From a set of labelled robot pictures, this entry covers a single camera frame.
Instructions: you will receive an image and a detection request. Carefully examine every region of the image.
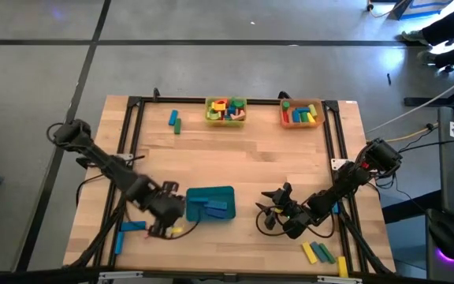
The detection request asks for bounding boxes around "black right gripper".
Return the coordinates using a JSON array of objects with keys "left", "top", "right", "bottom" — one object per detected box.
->
[{"left": 255, "top": 181, "right": 311, "bottom": 240}]

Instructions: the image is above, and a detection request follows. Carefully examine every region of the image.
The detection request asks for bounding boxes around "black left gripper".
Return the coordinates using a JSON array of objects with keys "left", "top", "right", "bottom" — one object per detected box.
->
[{"left": 141, "top": 180, "right": 188, "bottom": 239}]

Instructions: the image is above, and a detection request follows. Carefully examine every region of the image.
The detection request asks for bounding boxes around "teal plastic bin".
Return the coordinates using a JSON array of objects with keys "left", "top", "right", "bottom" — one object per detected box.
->
[{"left": 185, "top": 185, "right": 237, "bottom": 222}]

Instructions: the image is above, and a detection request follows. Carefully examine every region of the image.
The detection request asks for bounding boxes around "yellow long block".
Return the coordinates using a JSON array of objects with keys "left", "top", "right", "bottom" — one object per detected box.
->
[
  {"left": 337, "top": 255, "right": 349, "bottom": 278},
  {"left": 300, "top": 241, "right": 319, "bottom": 265}
]

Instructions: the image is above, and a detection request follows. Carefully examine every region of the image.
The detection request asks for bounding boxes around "teal long block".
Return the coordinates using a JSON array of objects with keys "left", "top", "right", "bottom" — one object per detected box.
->
[{"left": 310, "top": 241, "right": 330, "bottom": 263}]

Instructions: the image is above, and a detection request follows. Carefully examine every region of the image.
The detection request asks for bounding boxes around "green long block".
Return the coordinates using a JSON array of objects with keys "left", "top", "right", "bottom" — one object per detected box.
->
[{"left": 319, "top": 242, "right": 337, "bottom": 265}]

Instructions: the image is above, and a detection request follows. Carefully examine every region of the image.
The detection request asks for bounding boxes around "flat blue long block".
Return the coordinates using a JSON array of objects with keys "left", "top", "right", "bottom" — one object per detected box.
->
[{"left": 120, "top": 220, "right": 148, "bottom": 233}]

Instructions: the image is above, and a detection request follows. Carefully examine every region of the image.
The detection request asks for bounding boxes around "yellow plastic bin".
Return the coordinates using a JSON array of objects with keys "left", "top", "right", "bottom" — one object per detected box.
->
[{"left": 204, "top": 96, "right": 248, "bottom": 129}]

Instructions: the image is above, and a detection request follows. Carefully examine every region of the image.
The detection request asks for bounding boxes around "orange plastic bin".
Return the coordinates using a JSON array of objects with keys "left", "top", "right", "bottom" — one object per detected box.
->
[{"left": 278, "top": 98, "right": 326, "bottom": 129}]

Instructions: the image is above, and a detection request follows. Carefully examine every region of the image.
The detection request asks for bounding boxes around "black computer mouse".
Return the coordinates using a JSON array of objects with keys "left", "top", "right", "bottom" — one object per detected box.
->
[{"left": 428, "top": 220, "right": 454, "bottom": 260}]

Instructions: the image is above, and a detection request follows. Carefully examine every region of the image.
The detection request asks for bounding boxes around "black desk foot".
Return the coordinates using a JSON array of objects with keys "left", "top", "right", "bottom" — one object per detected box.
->
[{"left": 403, "top": 77, "right": 454, "bottom": 108}]

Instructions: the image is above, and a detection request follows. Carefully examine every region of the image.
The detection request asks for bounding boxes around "person's shoe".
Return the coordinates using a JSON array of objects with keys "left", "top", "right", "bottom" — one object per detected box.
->
[
  {"left": 416, "top": 50, "right": 439, "bottom": 66},
  {"left": 401, "top": 30, "right": 429, "bottom": 45}
]

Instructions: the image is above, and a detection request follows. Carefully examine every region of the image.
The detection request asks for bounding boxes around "blue edged board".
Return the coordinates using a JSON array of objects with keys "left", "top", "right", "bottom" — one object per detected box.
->
[{"left": 388, "top": 0, "right": 454, "bottom": 21}]

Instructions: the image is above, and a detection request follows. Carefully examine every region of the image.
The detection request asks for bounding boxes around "black camera cable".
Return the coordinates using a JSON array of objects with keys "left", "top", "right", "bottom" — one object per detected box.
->
[
  {"left": 169, "top": 219, "right": 202, "bottom": 241},
  {"left": 255, "top": 215, "right": 291, "bottom": 237}
]

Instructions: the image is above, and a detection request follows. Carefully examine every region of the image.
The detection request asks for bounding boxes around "silver metal bracket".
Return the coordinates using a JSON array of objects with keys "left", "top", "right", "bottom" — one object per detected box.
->
[
  {"left": 316, "top": 275, "right": 363, "bottom": 284},
  {"left": 98, "top": 271, "right": 144, "bottom": 283}
]

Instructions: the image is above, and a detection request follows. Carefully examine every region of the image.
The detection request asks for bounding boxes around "black aluminium frame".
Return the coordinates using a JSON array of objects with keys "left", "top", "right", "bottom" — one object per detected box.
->
[{"left": 64, "top": 95, "right": 396, "bottom": 284}]

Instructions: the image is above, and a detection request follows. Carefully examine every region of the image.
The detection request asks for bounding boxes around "black cable bundle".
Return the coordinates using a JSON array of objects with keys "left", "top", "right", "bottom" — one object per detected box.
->
[{"left": 368, "top": 173, "right": 413, "bottom": 200}]

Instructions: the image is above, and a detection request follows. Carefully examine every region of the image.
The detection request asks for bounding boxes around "beige cable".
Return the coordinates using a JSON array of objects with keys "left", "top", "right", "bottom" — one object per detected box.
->
[{"left": 384, "top": 122, "right": 437, "bottom": 144}]

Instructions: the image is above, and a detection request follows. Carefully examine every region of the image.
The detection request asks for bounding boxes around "white cable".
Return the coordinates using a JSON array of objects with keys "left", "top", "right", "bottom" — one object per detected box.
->
[{"left": 366, "top": 66, "right": 454, "bottom": 134}]

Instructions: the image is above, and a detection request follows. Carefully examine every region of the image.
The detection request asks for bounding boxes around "thin black cable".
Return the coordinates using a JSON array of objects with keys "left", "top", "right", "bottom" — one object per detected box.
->
[{"left": 398, "top": 137, "right": 454, "bottom": 155}]

